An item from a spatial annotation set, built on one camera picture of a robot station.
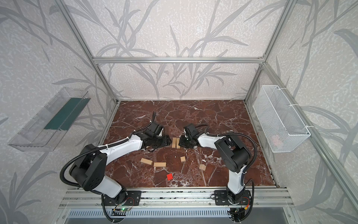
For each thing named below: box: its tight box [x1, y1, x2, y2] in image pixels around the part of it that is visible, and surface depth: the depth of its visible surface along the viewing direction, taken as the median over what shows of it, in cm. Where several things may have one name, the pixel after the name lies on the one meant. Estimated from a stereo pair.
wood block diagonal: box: [176, 137, 181, 149], surface depth 95 cm
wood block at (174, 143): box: [171, 137, 177, 149], surface depth 96 cm
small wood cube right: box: [199, 163, 207, 171], surface depth 86 cm
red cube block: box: [166, 173, 173, 181], surface depth 82 cm
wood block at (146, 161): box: [140, 157, 153, 166], surface depth 88 cm
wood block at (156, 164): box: [153, 161, 167, 168], surface depth 87 cm
